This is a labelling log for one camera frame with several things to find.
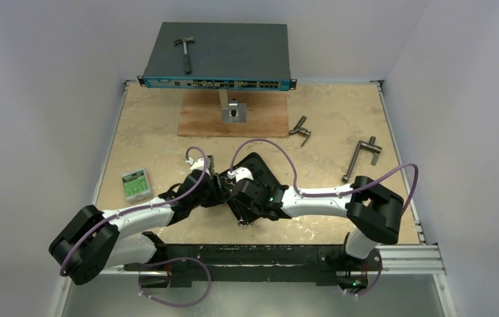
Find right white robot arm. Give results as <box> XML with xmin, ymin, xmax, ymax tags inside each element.
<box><xmin>231</xmin><ymin>176</ymin><xmax>404</xmax><ymax>269</ymax></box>

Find silver scissors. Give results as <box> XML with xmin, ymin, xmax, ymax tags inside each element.
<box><xmin>237</xmin><ymin>218</ymin><xmax>254</xmax><ymax>229</ymax></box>

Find blue rack network switch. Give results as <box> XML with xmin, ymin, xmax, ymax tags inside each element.
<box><xmin>137</xmin><ymin>22</ymin><xmax>297</xmax><ymax>91</ymax></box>

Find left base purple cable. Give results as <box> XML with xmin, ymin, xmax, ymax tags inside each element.
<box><xmin>137</xmin><ymin>256</ymin><xmax>213</xmax><ymax>308</ymax></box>

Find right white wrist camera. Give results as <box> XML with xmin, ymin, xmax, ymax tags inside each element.
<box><xmin>227</xmin><ymin>167</ymin><xmax>253</xmax><ymax>182</ymax></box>

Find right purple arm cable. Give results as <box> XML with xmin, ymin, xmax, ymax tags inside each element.
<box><xmin>229</xmin><ymin>138</ymin><xmax>420</xmax><ymax>215</ymax></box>

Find large dark metal handle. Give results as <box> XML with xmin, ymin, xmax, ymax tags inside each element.
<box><xmin>341</xmin><ymin>135</ymin><xmax>383</xmax><ymax>184</ymax></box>

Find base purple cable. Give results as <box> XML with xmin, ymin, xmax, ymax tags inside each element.
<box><xmin>137</xmin><ymin>256</ymin><xmax>213</xmax><ymax>308</ymax></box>
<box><xmin>342</xmin><ymin>249</ymin><xmax>384</xmax><ymax>299</ymax></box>

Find aluminium table frame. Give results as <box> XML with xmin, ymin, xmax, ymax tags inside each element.
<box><xmin>52</xmin><ymin>79</ymin><xmax>458</xmax><ymax>317</ymax></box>

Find grey metal stand bracket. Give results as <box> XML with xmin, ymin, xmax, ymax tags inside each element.
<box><xmin>218</xmin><ymin>90</ymin><xmax>247</xmax><ymax>123</ymax></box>

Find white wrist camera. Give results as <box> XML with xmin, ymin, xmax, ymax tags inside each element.
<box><xmin>227</xmin><ymin>167</ymin><xmax>253</xmax><ymax>182</ymax></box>
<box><xmin>186</xmin><ymin>157</ymin><xmax>210</xmax><ymax>174</ymax></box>

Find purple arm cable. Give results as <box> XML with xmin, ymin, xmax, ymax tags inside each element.
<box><xmin>59</xmin><ymin>146</ymin><xmax>211</xmax><ymax>277</ymax></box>
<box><xmin>229</xmin><ymin>138</ymin><xmax>420</xmax><ymax>215</ymax></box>

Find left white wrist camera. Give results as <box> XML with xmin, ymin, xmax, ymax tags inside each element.
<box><xmin>186</xmin><ymin>157</ymin><xmax>210</xmax><ymax>174</ymax></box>

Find green clear plastic box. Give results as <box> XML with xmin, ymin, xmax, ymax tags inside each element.
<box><xmin>121</xmin><ymin>168</ymin><xmax>152</xmax><ymax>203</ymax></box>

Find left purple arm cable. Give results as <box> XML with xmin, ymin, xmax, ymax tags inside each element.
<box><xmin>59</xmin><ymin>146</ymin><xmax>211</xmax><ymax>277</ymax></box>

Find black hair comb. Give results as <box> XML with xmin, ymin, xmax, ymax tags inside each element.
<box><xmin>207</xmin><ymin>155</ymin><xmax>215</xmax><ymax>176</ymax></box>

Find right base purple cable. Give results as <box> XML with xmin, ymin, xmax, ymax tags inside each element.
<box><xmin>342</xmin><ymin>249</ymin><xmax>384</xmax><ymax>299</ymax></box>

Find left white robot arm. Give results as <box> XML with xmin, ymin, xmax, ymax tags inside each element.
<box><xmin>48</xmin><ymin>170</ymin><xmax>225</xmax><ymax>285</ymax></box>

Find steel claw hammer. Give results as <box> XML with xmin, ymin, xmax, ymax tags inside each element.
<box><xmin>173</xmin><ymin>36</ymin><xmax>195</xmax><ymax>75</ymax></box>

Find black zip tool case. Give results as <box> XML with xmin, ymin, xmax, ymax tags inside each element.
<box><xmin>219</xmin><ymin>152</ymin><xmax>283</xmax><ymax>221</ymax></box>

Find brown wooden board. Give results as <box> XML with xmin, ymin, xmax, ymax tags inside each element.
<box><xmin>177</xmin><ymin>90</ymin><xmax>289</xmax><ymax>137</ymax></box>

